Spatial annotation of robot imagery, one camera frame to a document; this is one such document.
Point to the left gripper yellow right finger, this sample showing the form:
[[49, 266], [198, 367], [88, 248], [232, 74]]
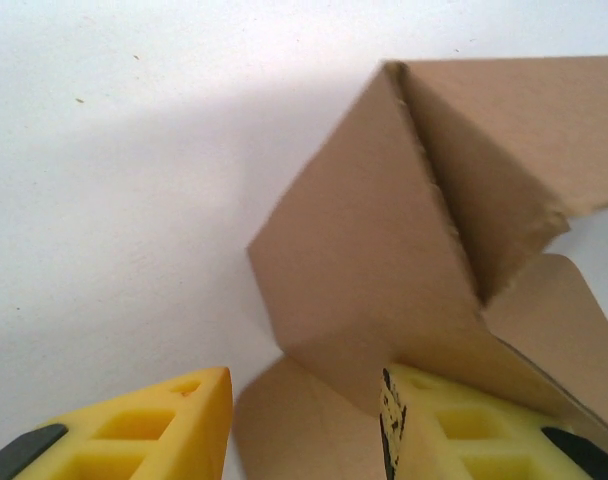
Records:
[[459, 440]]

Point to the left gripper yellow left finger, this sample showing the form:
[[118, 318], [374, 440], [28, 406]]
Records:
[[134, 440]]

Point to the brown cardboard paper box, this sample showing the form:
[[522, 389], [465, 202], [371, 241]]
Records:
[[364, 260]]

